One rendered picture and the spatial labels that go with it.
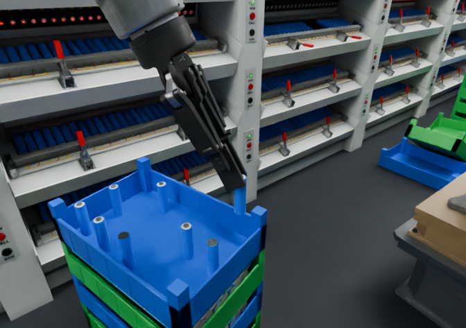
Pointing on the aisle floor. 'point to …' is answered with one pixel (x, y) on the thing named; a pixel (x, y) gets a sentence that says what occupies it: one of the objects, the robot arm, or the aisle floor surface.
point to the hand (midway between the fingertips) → (227, 164)
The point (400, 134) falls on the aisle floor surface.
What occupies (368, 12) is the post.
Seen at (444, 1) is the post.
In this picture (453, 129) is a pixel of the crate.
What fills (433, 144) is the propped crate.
